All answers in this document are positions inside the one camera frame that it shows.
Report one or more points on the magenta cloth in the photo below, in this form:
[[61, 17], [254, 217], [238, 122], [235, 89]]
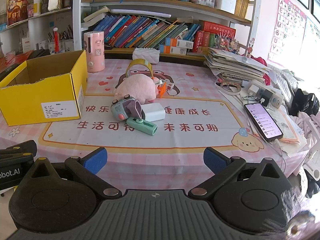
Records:
[[261, 62]]

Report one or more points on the loose paper sheets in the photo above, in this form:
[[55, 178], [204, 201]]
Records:
[[291, 130]]

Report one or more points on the white jar yellow label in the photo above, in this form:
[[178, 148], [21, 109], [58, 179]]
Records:
[[37, 7]]

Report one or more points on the yellow cardboard box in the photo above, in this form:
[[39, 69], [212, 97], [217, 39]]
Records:
[[25, 105]]

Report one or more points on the red thick book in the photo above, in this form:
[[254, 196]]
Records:
[[218, 28]]

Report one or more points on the white bookshelf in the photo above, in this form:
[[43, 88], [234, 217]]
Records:
[[77, 17]]

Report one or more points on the red standing dictionary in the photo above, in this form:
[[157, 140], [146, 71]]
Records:
[[199, 42]]

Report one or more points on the white pen cups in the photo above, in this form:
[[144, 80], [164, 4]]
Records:
[[67, 45]]

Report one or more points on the wealth god paper lantern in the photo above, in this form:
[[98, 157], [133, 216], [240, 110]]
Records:
[[17, 8]]

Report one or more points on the white quilted tissue box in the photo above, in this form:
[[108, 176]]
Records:
[[146, 53]]

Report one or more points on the white pen holder box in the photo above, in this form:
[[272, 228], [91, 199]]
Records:
[[225, 3]]

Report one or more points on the black smartphone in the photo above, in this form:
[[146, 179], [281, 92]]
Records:
[[262, 121]]

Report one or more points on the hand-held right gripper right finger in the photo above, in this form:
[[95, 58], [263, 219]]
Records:
[[213, 160]]

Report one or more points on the fuzzy grey garment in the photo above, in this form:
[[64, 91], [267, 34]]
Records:
[[305, 205]]

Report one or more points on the colourful figure decoration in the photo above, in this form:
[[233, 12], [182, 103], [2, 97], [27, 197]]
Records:
[[227, 43]]

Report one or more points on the black laptop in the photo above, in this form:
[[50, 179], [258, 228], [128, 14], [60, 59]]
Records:
[[37, 54]]

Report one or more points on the small white carton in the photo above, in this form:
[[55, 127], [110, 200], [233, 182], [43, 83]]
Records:
[[27, 44]]

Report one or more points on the colourful wall poster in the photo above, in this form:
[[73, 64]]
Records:
[[312, 40]]

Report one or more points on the alphabet wall poster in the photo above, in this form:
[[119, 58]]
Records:
[[287, 30]]

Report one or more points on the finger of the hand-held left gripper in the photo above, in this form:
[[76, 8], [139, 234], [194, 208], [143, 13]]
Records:
[[25, 147]]

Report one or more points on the pink plush pig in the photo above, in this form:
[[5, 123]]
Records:
[[135, 88]]

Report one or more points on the white power strip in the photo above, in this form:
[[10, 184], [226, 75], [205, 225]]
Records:
[[276, 97]]

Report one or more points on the white light tube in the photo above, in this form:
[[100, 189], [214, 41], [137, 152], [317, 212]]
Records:
[[140, 12]]

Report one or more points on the stack of papers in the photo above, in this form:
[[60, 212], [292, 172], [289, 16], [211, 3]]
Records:
[[235, 65]]

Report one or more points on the teal plastic toy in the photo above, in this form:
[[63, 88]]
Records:
[[117, 108]]

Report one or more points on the red tassel pendant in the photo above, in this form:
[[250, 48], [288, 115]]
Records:
[[56, 40]]

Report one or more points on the white side shelf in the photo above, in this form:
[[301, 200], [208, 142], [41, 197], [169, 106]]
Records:
[[35, 21]]

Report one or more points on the black bag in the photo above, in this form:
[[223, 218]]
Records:
[[305, 102]]

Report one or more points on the white power adapter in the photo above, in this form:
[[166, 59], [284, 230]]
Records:
[[153, 112]]

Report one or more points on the row of colourful leaning books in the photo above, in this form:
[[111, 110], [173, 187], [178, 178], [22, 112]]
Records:
[[140, 32]]

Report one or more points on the yellow tape roll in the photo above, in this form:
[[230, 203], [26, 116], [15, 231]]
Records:
[[138, 62]]

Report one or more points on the orange white medicine box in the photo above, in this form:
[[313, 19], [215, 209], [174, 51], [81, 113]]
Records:
[[172, 50], [180, 43]]

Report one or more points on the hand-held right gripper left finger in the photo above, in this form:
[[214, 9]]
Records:
[[96, 158]]

